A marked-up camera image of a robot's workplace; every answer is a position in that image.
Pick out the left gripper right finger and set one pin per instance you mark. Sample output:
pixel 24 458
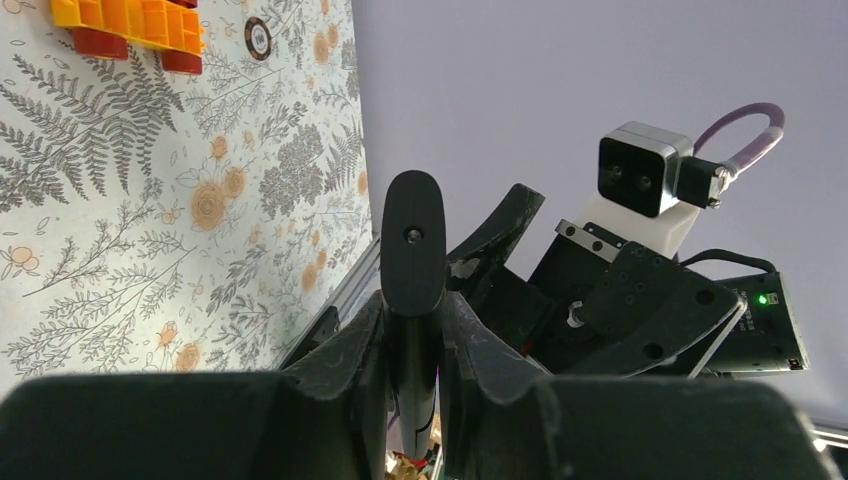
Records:
pixel 504 418

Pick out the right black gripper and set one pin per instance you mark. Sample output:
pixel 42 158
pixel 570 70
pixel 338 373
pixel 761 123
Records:
pixel 591 307

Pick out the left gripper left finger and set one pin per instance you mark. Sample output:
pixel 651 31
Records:
pixel 323 417

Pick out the black remote control with buttons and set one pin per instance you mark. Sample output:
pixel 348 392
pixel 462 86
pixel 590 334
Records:
pixel 413 276

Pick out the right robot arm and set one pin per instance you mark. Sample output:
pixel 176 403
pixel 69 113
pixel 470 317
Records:
pixel 766 338

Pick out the floral table mat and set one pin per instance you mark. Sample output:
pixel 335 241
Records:
pixel 158 222

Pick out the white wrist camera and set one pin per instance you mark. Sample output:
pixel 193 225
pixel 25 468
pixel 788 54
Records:
pixel 651 187

